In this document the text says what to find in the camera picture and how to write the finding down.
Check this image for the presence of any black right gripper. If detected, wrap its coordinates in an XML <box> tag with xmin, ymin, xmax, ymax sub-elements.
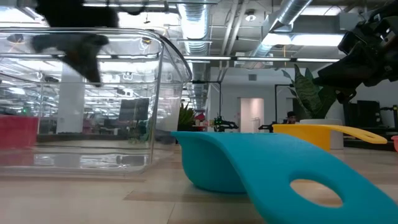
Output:
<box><xmin>312</xmin><ymin>1</ymin><xmax>398</xmax><ymax>105</ymax></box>

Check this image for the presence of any white door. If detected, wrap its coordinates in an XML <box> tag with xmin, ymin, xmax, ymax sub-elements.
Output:
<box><xmin>239</xmin><ymin>98</ymin><xmax>265</xmax><ymax>133</ymax></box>

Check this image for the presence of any teal measuring cup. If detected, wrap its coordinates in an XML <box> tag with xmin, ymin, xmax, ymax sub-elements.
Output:
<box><xmin>170</xmin><ymin>130</ymin><xmax>398</xmax><ymax>224</ymax></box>

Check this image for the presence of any person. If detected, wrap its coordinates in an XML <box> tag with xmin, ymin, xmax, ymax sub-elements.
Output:
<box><xmin>281</xmin><ymin>111</ymin><xmax>299</xmax><ymax>124</ymax></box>

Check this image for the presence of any clear plastic basket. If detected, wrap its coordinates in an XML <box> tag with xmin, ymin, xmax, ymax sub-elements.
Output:
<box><xmin>0</xmin><ymin>27</ymin><xmax>193</xmax><ymax>179</ymax></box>

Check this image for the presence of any small succulent plant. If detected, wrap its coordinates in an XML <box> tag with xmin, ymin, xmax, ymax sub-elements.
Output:
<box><xmin>177</xmin><ymin>101</ymin><xmax>197</xmax><ymax>131</ymax></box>

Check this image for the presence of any silver air duct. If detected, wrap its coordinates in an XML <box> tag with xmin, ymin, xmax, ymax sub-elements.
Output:
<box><xmin>177</xmin><ymin>0</ymin><xmax>215</xmax><ymax>110</ymax></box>
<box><xmin>248</xmin><ymin>0</ymin><xmax>313</xmax><ymax>63</ymax></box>

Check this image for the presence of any bright ceiling light panel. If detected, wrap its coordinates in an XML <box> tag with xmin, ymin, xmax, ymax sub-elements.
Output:
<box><xmin>262</xmin><ymin>32</ymin><xmax>345</xmax><ymax>47</ymax></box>

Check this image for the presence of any dark computer monitor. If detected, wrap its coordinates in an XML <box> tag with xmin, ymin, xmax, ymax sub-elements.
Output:
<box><xmin>119</xmin><ymin>98</ymin><xmax>150</xmax><ymax>122</ymax></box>

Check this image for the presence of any snake plant in white pot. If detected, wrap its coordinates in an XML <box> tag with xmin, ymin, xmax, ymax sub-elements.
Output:
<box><xmin>281</xmin><ymin>63</ymin><xmax>345</xmax><ymax>150</ymax></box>

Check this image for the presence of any ceiling light strip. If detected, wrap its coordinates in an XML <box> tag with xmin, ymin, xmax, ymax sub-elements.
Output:
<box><xmin>296</xmin><ymin>57</ymin><xmax>341</xmax><ymax>63</ymax></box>
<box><xmin>183</xmin><ymin>55</ymin><xmax>231</xmax><ymax>62</ymax></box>
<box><xmin>236</xmin><ymin>57</ymin><xmax>292</xmax><ymax>62</ymax></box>

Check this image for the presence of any yellow measuring cup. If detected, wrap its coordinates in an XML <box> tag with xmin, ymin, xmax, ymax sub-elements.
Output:
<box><xmin>272</xmin><ymin>123</ymin><xmax>389</xmax><ymax>152</ymax></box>

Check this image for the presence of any orange-red measuring cup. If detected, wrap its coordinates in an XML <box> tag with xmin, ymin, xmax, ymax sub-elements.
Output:
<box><xmin>0</xmin><ymin>114</ymin><xmax>40</xmax><ymax>150</ymax></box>

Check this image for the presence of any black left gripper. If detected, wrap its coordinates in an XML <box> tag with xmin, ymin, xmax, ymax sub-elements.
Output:
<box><xmin>30</xmin><ymin>0</ymin><xmax>121</xmax><ymax>88</ymax></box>

